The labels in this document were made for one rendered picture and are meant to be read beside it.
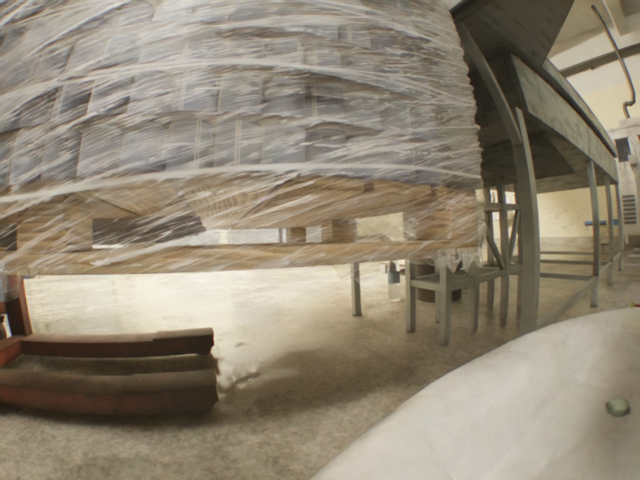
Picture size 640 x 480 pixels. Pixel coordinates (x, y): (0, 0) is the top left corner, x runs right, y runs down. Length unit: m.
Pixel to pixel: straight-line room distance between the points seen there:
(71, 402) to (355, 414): 0.81
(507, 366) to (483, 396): 0.05
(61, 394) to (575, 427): 1.03
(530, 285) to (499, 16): 0.77
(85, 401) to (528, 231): 1.30
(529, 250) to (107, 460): 1.18
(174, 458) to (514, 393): 0.66
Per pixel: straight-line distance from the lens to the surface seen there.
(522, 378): 0.26
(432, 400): 0.22
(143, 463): 0.74
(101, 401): 0.89
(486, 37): 1.01
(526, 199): 0.83
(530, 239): 0.82
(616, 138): 5.68
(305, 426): 0.76
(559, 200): 7.36
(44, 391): 0.99
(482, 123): 1.02
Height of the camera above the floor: 0.48
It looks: 1 degrees down
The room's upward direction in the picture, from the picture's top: 4 degrees counter-clockwise
